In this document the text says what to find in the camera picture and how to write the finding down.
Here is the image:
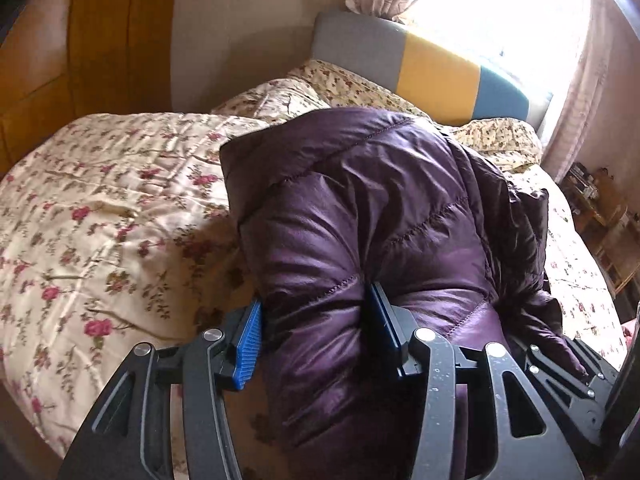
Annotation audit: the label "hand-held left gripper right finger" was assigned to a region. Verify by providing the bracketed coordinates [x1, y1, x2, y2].
[367, 281, 586, 480]

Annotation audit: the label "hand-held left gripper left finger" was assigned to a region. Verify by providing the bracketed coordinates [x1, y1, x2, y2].
[57, 300, 264, 480]

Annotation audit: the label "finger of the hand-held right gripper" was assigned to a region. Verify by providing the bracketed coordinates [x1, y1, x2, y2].
[522, 337, 621, 450]

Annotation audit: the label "purple quilted down jacket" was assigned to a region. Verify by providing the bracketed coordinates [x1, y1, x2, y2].
[219, 106, 591, 480]

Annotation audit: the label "cluttered wooden side table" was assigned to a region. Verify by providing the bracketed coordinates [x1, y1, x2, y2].
[562, 160, 640, 306]

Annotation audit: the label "floral bed cover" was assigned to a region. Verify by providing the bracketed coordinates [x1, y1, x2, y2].
[0, 112, 628, 461]

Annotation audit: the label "floral pillows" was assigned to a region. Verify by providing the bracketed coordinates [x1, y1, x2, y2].
[210, 59, 544, 167]

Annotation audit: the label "grey yellow blue headboard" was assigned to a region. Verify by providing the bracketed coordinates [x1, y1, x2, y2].
[310, 10, 531, 129]

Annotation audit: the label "window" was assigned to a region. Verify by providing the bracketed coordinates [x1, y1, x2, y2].
[400, 0, 597, 97]

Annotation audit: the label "wooden wardrobe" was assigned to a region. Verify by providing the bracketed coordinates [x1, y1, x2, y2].
[0, 0, 182, 177]

